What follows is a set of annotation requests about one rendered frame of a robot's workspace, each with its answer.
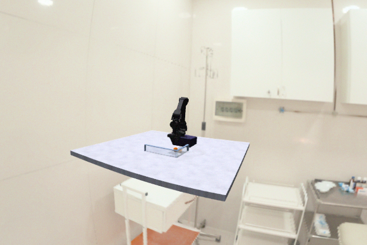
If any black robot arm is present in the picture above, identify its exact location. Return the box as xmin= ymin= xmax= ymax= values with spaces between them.
xmin=170 ymin=97 xmax=189 ymax=137

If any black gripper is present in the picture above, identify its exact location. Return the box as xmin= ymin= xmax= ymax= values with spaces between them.
xmin=167 ymin=127 xmax=181 ymax=144

